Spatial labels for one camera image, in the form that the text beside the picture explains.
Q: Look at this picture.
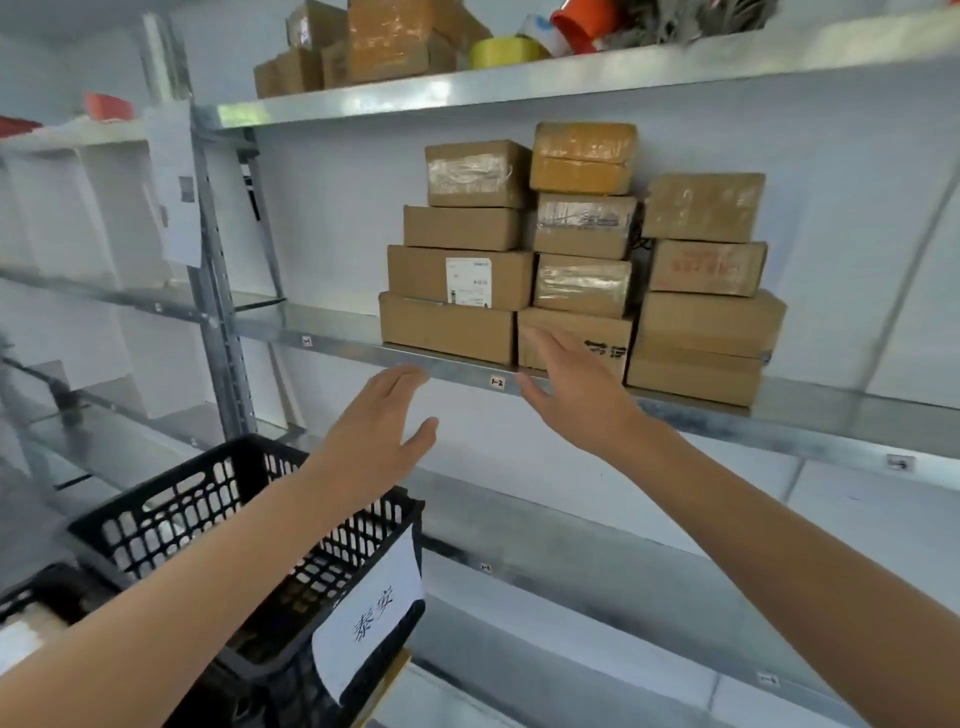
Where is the large taped cardboard carton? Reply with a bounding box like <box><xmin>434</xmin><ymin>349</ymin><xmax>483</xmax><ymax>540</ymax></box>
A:
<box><xmin>321</xmin><ymin>0</ymin><xmax>494</xmax><ymax>90</ymax></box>

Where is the black plastic crate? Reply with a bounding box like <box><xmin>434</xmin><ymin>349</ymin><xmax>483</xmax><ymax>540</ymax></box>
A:
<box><xmin>67</xmin><ymin>432</ymin><xmax>427</xmax><ymax>728</ymax></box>
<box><xmin>0</xmin><ymin>561</ymin><xmax>121</xmax><ymax>680</ymax></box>

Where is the person's right forearm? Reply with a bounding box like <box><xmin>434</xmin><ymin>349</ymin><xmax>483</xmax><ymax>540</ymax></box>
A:
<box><xmin>600</xmin><ymin>416</ymin><xmax>960</xmax><ymax>728</ymax></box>

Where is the stack of brown cardboard boxes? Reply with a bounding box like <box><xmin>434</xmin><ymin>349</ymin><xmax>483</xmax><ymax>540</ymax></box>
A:
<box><xmin>378</xmin><ymin>121</ymin><xmax>788</xmax><ymax>408</ymax></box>

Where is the person's left hand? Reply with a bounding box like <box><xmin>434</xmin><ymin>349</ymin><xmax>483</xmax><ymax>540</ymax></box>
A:
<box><xmin>303</xmin><ymin>365</ymin><xmax>440</xmax><ymax>501</ymax></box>

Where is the white paper sheet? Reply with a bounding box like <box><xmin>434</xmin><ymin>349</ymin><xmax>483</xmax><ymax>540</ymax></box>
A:
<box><xmin>141</xmin><ymin>100</ymin><xmax>206</xmax><ymax>270</ymax></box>

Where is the grey feather duster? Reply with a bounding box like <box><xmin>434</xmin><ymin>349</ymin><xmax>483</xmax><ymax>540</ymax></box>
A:
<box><xmin>619</xmin><ymin>0</ymin><xmax>783</xmax><ymax>49</ymax></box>

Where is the yellow tape roll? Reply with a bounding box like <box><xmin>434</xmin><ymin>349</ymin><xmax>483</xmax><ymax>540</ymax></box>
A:
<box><xmin>469</xmin><ymin>34</ymin><xmax>553</xmax><ymax>71</ymax></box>

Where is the white paper crate label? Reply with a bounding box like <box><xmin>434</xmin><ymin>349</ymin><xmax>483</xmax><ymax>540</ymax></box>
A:
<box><xmin>310</xmin><ymin>527</ymin><xmax>427</xmax><ymax>707</ymax></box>

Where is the person's left forearm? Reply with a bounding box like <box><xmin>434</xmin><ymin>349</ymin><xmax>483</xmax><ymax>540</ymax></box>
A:
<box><xmin>0</xmin><ymin>453</ymin><xmax>380</xmax><ymax>728</ymax></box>

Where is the grey metal shelf rack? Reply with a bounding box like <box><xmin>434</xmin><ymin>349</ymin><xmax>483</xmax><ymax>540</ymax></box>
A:
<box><xmin>0</xmin><ymin>0</ymin><xmax>960</xmax><ymax>728</ymax></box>

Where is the person's right hand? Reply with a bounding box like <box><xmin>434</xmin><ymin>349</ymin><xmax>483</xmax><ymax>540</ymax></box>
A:
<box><xmin>516</xmin><ymin>326</ymin><xmax>666</xmax><ymax>456</ymax></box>

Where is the orange plastic cup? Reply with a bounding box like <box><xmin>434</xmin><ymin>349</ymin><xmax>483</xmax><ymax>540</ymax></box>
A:
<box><xmin>549</xmin><ymin>0</ymin><xmax>625</xmax><ymax>56</ymax></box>

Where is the small brown cardboard carton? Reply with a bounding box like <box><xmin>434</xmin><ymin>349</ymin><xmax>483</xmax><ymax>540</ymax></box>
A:
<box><xmin>285</xmin><ymin>0</ymin><xmax>348</xmax><ymax>52</ymax></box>
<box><xmin>252</xmin><ymin>47</ymin><xmax>325</xmax><ymax>100</ymax></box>

